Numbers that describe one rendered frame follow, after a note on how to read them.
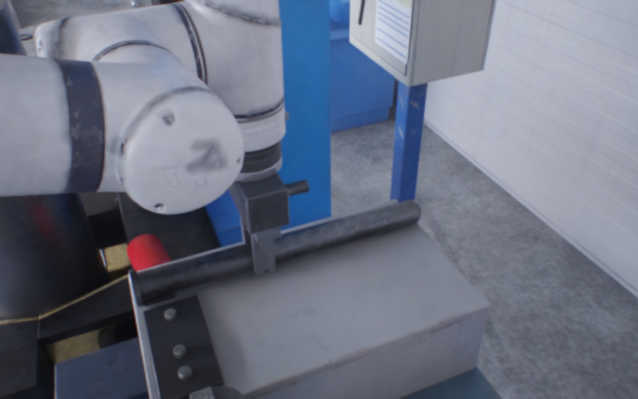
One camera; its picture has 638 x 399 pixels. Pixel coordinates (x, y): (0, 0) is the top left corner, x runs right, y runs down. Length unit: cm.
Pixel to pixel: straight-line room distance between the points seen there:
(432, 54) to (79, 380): 90
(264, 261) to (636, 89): 188
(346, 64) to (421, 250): 250
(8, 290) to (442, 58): 94
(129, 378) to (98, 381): 4
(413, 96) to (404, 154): 17
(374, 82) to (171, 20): 286
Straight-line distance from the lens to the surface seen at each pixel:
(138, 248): 89
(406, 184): 152
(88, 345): 103
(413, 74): 121
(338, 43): 312
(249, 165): 59
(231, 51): 52
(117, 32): 48
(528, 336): 230
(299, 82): 88
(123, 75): 38
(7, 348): 101
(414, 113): 140
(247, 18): 51
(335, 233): 72
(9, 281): 100
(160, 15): 52
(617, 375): 230
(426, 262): 74
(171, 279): 69
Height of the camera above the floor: 169
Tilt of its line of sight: 37 degrees down
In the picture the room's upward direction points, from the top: 2 degrees counter-clockwise
